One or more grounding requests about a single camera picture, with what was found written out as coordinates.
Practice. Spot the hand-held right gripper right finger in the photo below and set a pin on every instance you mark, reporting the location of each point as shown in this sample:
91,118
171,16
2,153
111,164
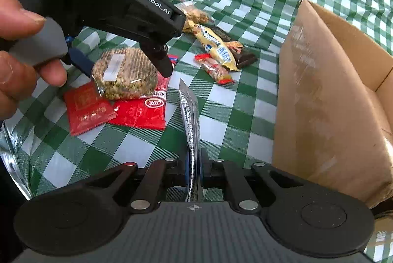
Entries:
201,171

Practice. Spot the brown cardboard box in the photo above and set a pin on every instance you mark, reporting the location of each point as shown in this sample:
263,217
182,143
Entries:
322,112

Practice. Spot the round granola cake packet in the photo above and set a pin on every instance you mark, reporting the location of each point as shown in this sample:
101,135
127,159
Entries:
129,73

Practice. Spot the dark chocolate bar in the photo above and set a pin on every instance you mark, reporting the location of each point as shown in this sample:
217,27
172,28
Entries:
245,59

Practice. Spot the person's left hand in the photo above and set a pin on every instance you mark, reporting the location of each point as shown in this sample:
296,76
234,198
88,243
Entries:
15,20

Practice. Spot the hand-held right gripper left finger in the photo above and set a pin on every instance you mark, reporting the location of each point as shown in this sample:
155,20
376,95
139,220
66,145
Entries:
186,171

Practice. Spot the yellow candy bar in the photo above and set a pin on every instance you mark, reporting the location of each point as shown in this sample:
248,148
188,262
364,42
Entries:
215,43

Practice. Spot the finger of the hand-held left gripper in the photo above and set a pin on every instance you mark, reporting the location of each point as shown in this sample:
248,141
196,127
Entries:
161,62
80,61

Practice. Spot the red packet with white label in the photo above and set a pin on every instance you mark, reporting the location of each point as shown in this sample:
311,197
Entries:
141,114

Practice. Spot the silver snack packet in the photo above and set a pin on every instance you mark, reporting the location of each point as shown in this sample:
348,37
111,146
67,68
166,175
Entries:
190,115

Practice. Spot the clear nut packet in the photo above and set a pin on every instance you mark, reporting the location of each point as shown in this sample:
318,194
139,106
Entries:
196,16

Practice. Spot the red packet with gold print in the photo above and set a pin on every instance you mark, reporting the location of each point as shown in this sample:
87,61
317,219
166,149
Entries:
86,109

